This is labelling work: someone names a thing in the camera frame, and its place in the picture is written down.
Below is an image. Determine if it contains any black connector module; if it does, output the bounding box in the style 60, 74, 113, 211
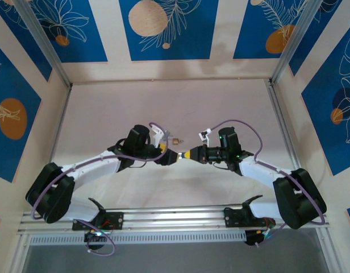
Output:
84, 230, 107, 251
244, 229, 268, 247

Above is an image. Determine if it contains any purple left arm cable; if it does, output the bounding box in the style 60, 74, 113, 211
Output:
31, 122, 168, 257

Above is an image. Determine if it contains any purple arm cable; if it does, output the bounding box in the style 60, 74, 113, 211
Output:
209, 119, 327, 247
31, 122, 168, 257

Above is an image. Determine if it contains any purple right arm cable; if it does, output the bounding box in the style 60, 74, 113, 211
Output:
209, 119, 327, 247

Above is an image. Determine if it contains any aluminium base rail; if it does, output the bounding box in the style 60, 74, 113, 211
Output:
18, 203, 331, 234

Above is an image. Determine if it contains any aluminium side rail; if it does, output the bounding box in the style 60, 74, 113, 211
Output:
265, 80, 314, 205
44, 85, 72, 171

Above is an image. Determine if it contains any white slotted cable duct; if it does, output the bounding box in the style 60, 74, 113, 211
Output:
29, 229, 247, 246

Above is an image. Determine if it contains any aluminium corner post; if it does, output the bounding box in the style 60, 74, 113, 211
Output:
271, 0, 320, 85
14, 0, 73, 89

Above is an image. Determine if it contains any aluminium frame leg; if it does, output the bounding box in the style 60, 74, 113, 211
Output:
316, 227, 345, 273
9, 231, 32, 273

